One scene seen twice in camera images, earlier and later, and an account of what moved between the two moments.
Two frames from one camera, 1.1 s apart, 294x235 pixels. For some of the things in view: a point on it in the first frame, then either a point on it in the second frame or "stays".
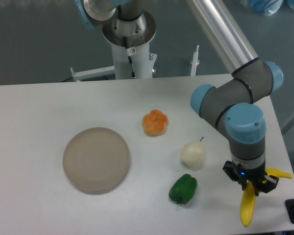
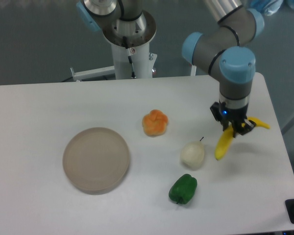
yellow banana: [248, 197] → [227, 135]
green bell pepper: [183, 189] stays
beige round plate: [95, 160] stays
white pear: [192, 153] stays
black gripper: [254, 176] → [236, 116]
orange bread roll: [154, 123] stays
